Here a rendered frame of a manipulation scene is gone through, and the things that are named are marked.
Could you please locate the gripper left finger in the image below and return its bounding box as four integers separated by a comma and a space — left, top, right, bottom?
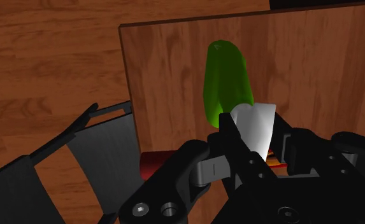
118, 113, 276, 224

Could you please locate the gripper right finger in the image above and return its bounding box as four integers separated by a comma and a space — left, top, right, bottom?
270, 112, 365, 199

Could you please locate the green and white spatula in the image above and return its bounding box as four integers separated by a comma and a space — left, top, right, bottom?
203, 39, 277, 162

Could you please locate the red and orange object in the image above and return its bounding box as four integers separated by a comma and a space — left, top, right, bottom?
140, 148, 287, 181

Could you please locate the black chair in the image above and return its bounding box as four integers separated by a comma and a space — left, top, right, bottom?
0, 101, 147, 224

